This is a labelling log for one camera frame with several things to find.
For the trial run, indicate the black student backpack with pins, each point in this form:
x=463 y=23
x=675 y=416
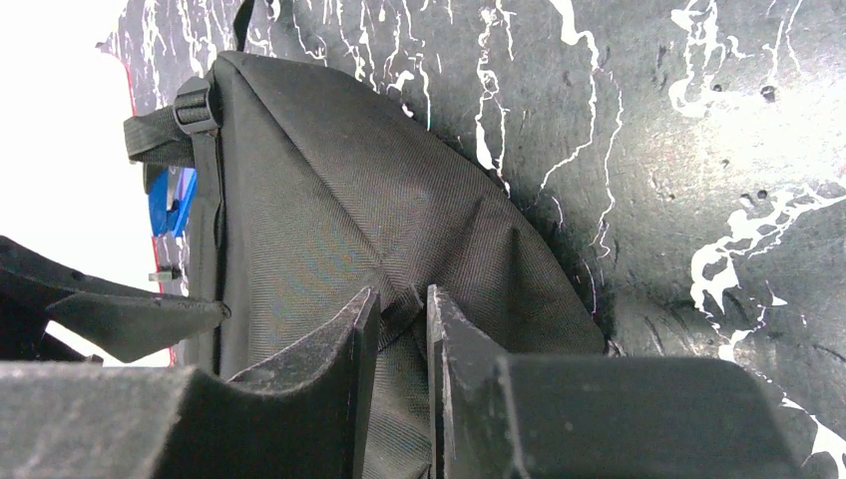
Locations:
x=311 y=187

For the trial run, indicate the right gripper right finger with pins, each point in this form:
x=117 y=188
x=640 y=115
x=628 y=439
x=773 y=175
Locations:
x=497 y=414

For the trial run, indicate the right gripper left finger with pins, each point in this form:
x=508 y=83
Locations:
x=302 y=413

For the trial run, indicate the pink-framed whiteboard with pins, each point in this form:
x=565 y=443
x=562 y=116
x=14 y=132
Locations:
x=68 y=190

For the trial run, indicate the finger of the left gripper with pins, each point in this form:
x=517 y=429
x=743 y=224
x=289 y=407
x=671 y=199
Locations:
x=127 y=322

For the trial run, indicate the blue stapler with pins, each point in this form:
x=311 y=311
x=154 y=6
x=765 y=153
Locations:
x=170 y=194

